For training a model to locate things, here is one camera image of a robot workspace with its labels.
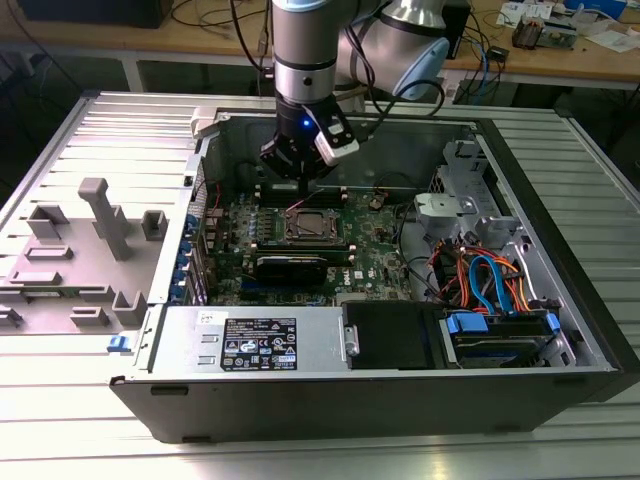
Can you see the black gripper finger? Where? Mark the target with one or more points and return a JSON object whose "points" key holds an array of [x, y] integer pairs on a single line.
{"points": [[280, 160], [317, 167]]}

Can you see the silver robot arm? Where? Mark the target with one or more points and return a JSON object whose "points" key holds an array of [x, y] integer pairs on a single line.
{"points": [[305, 50]]}

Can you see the silver coin battery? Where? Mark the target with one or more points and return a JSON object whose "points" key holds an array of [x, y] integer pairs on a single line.
{"points": [[376, 202]]}

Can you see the grey case corner block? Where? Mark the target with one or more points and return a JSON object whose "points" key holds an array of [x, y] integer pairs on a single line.
{"points": [[205, 122]]}

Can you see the green motherboard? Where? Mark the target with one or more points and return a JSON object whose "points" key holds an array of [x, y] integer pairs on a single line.
{"points": [[372, 235]]}

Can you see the green RAM stick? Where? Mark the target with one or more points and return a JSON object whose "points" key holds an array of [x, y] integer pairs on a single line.
{"points": [[337, 257], [45, 294]]}

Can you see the black graphics card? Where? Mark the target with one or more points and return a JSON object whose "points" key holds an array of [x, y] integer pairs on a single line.
{"points": [[290, 271]]}

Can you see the silver metal drive cage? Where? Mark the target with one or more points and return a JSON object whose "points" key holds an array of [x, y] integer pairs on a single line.
{"points": [[442, 207]]}

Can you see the wooden desk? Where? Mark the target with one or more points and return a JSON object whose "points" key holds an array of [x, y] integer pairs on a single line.
{"points": [[150, 37]]}

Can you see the white paper sticker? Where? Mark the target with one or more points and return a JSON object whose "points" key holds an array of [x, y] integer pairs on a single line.
{"points": [[212, 317]]}

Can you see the black power supply label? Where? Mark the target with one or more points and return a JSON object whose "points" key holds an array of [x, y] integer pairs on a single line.
{"points": [[260, 345]]}

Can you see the small black adapter box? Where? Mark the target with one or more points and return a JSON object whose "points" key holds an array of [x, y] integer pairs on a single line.
{"points": [[498, 53]]}

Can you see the silver power supply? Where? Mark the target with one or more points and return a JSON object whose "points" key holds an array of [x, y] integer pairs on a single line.
{"points": [[175, 350]]}

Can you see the large black equipment box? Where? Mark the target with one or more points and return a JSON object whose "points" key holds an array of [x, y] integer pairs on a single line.
{"points": [[100, 12]]}

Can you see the grey parts rack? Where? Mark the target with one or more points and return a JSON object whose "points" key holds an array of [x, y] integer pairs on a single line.
{"points": [[75, 280]]}

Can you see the black PC case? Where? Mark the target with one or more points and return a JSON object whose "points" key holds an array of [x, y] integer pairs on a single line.
{"points": [[300, 410]]}

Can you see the blue plastic case latch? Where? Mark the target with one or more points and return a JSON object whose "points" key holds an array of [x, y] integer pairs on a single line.
{"points": [[119, 345]]}

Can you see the copper finned cooler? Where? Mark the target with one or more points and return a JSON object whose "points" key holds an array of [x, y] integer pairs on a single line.
{"points": [[527, 32]]}

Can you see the white printed cards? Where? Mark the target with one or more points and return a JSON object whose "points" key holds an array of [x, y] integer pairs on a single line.
{"points": [[520, 7]]}

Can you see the hard disk blue carrier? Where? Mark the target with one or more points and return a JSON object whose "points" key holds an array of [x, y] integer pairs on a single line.
{"points": [[500, 350]]}

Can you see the green circuit board module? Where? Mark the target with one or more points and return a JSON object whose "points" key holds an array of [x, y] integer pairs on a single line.
{"points": [[560, 36]]}

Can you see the white paper sheet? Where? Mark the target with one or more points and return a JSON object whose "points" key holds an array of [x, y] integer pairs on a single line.
{"points": [[612, 41]]}

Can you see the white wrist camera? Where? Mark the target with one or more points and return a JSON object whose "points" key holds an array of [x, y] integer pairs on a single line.
{"points": [[337, 150]]}

